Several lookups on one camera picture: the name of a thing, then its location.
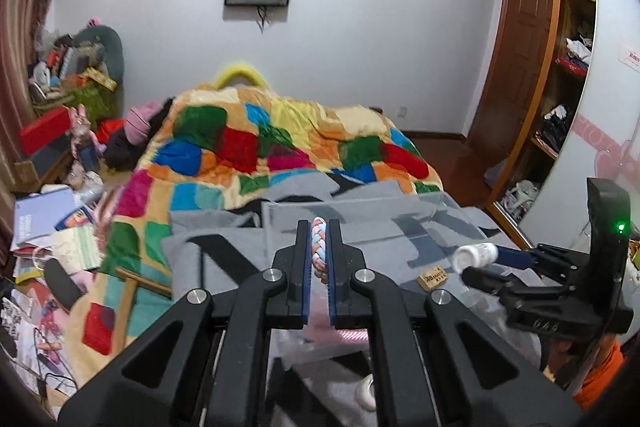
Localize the grey black patterned blanket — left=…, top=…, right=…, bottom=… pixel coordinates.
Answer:
left=160, top=171, right=551, bottom=427

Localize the right hand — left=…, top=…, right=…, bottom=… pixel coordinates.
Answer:
left=544, top=338, right=600, bottom=395

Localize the pink knit hat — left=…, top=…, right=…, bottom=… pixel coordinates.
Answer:
left=124, top=101, right=163, bottom=146

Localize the green gift box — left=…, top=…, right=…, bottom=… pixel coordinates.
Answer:
left=68, top=80, right=119, bottom=128

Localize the orange sleeve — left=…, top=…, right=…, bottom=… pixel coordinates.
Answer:
left=573, top=338, right=625, bottom=412

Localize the pink knitted item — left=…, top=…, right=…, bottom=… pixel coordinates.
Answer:
left=303, top=315, right=369, bottom=346

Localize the white pill bottle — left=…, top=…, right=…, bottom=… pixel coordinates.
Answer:
left=450, top=243, right=499, bottom=273

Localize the blue white booklet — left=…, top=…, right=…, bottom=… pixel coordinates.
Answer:
left=11, top=187, right=76, bottom=251

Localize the clear plastic storage box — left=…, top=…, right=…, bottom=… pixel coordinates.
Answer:
left=262, top=192, right=486, bottom=296

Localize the wooden door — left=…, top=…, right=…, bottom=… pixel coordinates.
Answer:
left=469, top=0, right=552, bottom=164

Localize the grey green chair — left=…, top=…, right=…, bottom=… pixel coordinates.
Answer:
left=73, top=24, right=125, bottom=83

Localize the white tape roll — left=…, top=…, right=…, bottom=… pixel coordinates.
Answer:
left=355, top=374, right=376, bottom=412

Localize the bunny doll figure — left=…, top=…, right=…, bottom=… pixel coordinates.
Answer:
left=68, top=104, right=103, bottom=172

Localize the striped red curtain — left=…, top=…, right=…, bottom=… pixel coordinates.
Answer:
left=1, top=0, right=51, bottom=265

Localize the wooden stamp block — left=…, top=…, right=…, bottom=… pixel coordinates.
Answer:
left=416, top=267, right=448, bottom=291

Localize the wooden wardrobe shelf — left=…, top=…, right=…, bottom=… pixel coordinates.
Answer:
left=477, top=0, right=597, bottom=246

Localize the red box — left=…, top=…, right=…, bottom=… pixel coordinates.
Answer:
left=18, top=106, right=70, bottom=156

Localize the colourful patchwork quilt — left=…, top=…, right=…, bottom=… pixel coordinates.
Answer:
left=65, top=85, right=442, bottom=384

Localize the braided rope bracelet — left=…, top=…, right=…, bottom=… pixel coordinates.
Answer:
left=310, top=215, right=329, bottom=285

